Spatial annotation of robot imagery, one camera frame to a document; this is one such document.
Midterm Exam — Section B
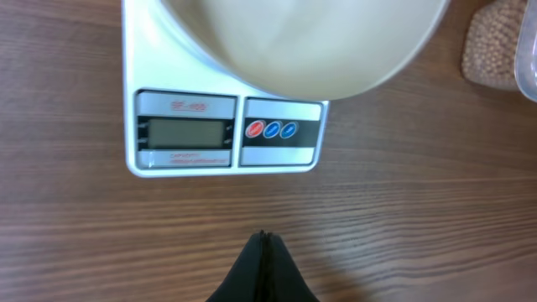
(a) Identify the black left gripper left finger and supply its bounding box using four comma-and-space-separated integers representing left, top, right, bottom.
207, 232, 264, 302

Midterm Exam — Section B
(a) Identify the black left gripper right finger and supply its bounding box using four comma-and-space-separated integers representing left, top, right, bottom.
269, 234, 319, 302

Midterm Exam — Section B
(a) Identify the white bowl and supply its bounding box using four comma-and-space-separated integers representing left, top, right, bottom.
162, 0, 450, 101

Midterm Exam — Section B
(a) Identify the clear plastic container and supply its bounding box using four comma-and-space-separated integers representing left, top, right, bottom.
514, 0, 537, 102

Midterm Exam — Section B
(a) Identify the pile of soybeans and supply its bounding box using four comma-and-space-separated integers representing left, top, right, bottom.
461, 0, 528, 91

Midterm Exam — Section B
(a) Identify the white digital kitchen scale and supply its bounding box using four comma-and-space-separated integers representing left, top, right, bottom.
122, 0, 329, 178

